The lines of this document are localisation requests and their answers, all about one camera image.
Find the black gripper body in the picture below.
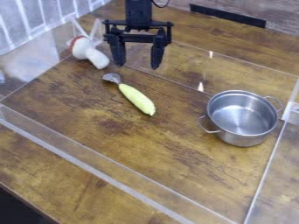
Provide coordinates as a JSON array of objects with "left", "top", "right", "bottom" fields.
[{"left": 102, "top": 0, "right": 175, "bottom": 47}]

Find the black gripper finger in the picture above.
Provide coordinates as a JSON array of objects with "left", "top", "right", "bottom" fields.
[
  {"left": 107, "top": 34, "right": 127, "bottom": 67},
  {"left": 151, "top": 29, "right": 169, "bottom": 69}
]

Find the green handled metal spoon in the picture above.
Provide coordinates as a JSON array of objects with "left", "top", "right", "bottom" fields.
[{"left": 103, "top": 73, "right": 155, "bottom": 116}]

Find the clear acrylic stand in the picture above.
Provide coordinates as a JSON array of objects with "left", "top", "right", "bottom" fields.
[{"left": 67, "top": 17, "right": 103, "bottom": 46}]

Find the white mushroom toy red cap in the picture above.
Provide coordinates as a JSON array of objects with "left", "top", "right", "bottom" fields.
[{"left": 70, "top": 36, "right": 110, "bottom": 69}]

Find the black bar on table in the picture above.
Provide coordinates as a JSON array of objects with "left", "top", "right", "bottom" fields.
[{"left": 190, "top": 3, "right": 267, "bottom": 28}]

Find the stainless steel pot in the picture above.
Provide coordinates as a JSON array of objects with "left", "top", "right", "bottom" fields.
[{"left": 199, "top": 90, "right": 285, "bottom": 147}]

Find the black cable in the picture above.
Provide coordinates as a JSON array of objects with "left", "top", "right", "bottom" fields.
[{"left": 151, "top": 0, "right": 171, "bottom": 9}]

